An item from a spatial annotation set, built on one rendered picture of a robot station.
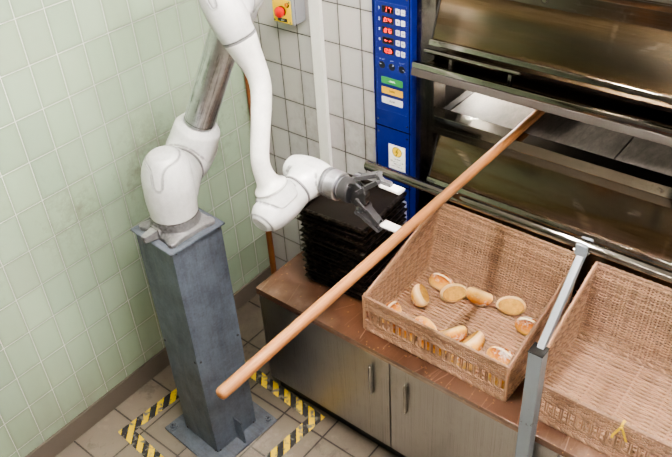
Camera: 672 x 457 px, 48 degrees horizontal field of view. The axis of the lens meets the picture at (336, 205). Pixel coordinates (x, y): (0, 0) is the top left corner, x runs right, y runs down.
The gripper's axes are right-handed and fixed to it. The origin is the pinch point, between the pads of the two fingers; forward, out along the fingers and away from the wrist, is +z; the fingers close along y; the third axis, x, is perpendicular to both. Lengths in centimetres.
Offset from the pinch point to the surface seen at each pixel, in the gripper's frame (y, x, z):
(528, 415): 49, 4, 47
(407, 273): 54, -32, -19
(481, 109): 2, -67, -13
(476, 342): 55, -17, 18
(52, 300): 54, 55, -113
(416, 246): 45, -37, -19
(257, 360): 0, 64, 8
